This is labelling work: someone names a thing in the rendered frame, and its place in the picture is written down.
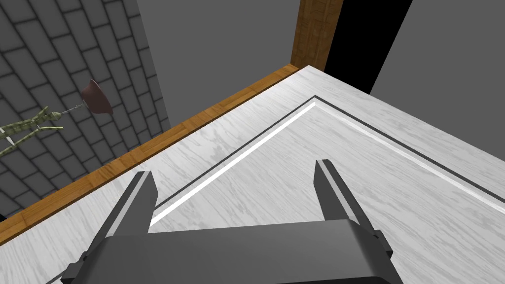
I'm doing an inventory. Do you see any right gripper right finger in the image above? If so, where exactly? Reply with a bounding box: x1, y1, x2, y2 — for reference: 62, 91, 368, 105
313, 159, 376, 236

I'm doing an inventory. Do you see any white wooden door leaf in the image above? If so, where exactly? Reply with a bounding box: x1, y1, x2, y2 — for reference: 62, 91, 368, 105
0, 65, 505, 284

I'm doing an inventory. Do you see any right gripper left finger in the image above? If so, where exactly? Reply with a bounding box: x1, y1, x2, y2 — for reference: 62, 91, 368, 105
99, 171, 159, 239

